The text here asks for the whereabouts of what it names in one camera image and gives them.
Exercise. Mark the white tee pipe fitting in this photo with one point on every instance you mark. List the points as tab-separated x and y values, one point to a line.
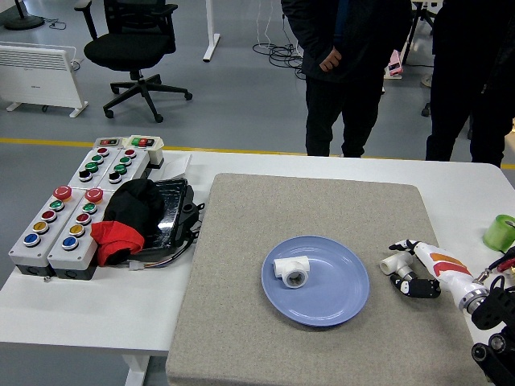
291	267

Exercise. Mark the red cloth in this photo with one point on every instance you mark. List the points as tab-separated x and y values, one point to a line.
116	239

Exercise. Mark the person's hand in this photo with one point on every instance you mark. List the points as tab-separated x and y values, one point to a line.
330	59

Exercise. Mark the pink phone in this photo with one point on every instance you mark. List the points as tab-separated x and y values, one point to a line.
395	64

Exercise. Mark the white panel heater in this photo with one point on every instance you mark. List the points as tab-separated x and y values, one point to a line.
36	76

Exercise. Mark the black round stand base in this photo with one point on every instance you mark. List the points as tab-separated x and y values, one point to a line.
24	21

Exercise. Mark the black flat electronic device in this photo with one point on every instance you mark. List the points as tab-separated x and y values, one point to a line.
175	213

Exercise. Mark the green tape roll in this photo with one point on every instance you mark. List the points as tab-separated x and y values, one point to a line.
497	235

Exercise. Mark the black cloth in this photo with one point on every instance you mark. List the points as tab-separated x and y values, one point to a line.
134	207

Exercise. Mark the black office chair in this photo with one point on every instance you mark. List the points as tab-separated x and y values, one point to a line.
130	44

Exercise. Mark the five-button control box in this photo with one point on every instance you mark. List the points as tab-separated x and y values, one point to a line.
66	257
28	253

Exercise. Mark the white paper sheet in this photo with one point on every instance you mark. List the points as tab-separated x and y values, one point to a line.
179	165

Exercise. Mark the white green-red switch box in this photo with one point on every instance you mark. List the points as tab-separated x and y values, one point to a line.
155	153

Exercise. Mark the white desk leg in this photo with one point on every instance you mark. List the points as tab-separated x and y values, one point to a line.
211	40

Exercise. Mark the grey-brown mat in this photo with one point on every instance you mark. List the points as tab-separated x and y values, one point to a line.
301	209

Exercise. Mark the white desk frame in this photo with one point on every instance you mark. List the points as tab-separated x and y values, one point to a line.
394	77

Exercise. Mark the person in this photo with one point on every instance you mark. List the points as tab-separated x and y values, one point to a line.
466	80
354	40

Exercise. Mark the four-button control box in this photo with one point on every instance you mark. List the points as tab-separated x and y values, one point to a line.
134	161
82	161

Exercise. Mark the blue round plate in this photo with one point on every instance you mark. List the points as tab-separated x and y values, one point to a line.
334	289

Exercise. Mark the black chair base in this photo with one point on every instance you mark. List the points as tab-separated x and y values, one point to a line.
425	109

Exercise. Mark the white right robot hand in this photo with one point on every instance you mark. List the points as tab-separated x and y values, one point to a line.
444	267

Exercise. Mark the small grey switch box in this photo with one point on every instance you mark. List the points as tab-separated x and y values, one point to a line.
109	142

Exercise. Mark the white table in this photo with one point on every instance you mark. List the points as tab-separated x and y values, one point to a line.
100	305

